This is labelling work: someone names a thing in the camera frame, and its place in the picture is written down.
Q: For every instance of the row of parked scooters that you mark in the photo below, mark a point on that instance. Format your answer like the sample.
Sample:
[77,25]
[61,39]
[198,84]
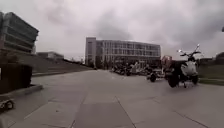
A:
[130,69]

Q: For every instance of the grey glass-fronted building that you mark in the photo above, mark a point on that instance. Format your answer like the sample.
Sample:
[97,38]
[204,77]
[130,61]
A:
[126,51]

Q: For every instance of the grey paved plaza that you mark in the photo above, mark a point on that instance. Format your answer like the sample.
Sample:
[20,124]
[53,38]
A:
[110,100]

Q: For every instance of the dark parked scooter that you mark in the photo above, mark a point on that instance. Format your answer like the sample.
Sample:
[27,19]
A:
[154,75]

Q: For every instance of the low distant building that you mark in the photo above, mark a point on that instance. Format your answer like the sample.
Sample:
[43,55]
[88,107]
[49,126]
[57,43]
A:
[50,55]

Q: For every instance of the white scooter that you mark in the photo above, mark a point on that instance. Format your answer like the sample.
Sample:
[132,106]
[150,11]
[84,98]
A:
[186,70]

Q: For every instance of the grey concrete kerb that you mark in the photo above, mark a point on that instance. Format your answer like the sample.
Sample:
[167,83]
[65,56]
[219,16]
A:
[23,90]

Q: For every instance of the dark green hedge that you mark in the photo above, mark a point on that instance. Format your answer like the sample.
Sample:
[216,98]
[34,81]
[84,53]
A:
[210,70]

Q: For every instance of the dark box planter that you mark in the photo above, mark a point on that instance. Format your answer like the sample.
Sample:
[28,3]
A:
[15,77]

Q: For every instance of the dark tiered building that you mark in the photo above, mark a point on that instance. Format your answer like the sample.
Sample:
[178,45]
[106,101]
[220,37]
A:
[16,33]

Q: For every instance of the small wheeled vehicle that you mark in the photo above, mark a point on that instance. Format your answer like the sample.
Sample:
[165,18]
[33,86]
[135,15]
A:
[6,104]

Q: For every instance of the low sloped wall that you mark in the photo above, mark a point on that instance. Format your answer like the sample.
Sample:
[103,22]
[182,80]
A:
[50,64]

